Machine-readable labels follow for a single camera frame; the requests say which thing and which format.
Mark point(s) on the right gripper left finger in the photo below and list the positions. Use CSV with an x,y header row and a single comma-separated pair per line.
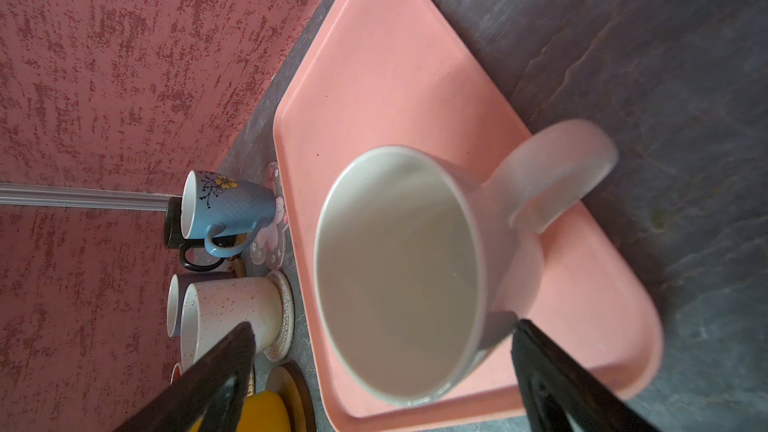
x,y
212,392

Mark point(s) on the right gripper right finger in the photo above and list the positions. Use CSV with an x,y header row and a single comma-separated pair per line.
x,y
557,392

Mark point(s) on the yellow mug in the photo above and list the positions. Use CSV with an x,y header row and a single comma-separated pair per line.
x,y
264,412

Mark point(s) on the brown wooden round coaster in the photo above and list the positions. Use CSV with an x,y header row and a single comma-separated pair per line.
x,y
287,381

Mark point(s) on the beige woven round coaster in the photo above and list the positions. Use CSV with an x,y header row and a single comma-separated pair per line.
x,y
279,348

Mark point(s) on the white mug back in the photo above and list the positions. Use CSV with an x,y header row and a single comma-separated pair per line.
x,y
213,309

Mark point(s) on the purple mug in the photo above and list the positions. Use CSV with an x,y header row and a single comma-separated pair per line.
x,y
177,289

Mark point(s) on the pink flower coaster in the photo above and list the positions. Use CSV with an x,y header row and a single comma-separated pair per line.
x,y
269,247

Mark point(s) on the black mug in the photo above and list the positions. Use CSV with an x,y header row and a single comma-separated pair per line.
x,y
173,238

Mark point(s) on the blue mug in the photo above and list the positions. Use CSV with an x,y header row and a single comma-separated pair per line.
x,y
225,213

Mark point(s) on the pink tray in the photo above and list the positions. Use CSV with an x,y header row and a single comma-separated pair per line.
x,y
394,73

